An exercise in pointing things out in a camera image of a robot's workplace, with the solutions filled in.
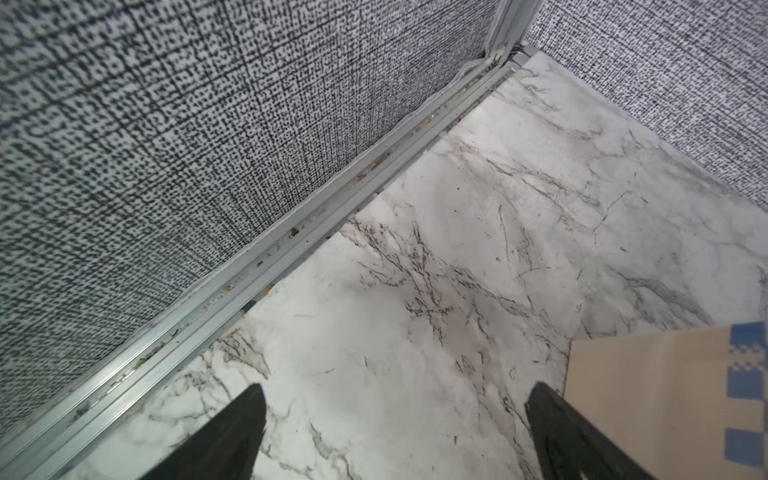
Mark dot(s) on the blue checkered paper bag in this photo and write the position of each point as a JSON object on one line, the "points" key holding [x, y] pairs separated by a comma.
{"points": [[684, 404]]}

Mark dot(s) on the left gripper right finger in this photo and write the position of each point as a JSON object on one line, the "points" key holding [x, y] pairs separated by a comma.
{"points": [[568, 446]]}

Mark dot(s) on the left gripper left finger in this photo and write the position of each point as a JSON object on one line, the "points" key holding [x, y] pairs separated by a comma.
{"points": [[226, 447]]}

